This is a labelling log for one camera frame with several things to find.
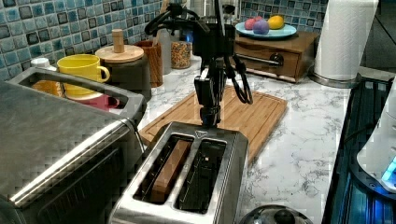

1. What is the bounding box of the purple toy fruit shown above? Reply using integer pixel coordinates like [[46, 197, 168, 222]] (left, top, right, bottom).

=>
[[252, 20, 270, 35]]

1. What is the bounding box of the yellow toy lemon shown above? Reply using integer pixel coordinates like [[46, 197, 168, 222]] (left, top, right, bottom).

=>
[[267, 15, 284, 30]]

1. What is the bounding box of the wooden lid dark canister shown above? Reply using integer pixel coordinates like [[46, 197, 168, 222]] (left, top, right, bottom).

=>
[[95, 29, 151, 101]]

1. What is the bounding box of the stainless steel toaster oven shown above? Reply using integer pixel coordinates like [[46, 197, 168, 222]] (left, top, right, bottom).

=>
[[0, 68, 146, 224]]

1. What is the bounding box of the white cap spice bottle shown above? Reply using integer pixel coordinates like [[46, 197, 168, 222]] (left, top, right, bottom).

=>
[[30, 57, 64, 97]]

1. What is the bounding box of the bamboo cutting board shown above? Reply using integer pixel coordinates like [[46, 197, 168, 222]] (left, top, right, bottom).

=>
[[139, 86, 287, 163]]

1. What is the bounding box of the white paper towel roll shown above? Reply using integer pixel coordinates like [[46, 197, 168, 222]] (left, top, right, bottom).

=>
[[308, 0, 379, 89]]

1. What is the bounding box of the light blue plate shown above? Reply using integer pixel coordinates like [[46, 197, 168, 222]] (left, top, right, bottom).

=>
[[235, 22, 297, 39]]

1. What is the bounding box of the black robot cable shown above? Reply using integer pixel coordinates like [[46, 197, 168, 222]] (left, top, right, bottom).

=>
[[223, 54, 254, 105]]

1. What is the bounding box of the brown toast slice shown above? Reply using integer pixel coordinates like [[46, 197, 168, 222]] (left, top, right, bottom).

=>
[[150, 140, 191, 203]]

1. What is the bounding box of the silver two-slot toaster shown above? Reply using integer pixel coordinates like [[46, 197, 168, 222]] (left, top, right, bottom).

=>
[[107, 121, 248, 224]]

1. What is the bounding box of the pink toy fruit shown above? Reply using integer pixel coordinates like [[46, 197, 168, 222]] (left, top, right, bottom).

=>
[[245, 16, 262, 30]]

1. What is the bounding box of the yellow mug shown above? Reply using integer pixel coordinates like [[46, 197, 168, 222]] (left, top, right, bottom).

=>
[[57, 54, 110, 97]]

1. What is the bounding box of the brown wooden utensil holder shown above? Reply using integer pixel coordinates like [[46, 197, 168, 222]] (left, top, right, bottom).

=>
[[135, 40, 163, 88]]

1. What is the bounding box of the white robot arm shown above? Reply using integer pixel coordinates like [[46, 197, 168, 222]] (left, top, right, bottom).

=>
[[193, 23, 395, 197]]

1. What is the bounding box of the steel kettle lid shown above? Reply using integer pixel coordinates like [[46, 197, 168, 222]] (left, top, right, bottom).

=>
[[239, 204, 313, 224]]

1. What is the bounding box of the wooden drawer box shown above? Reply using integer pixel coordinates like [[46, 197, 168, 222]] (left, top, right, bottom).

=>
[[234, 31, 318, 83]]

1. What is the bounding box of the red mug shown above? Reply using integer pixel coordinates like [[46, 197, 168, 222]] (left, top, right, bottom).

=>
[[66, 92, 120, 111]]

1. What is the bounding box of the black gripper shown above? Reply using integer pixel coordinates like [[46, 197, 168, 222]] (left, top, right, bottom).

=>
[[192, 23, 235, 127]]

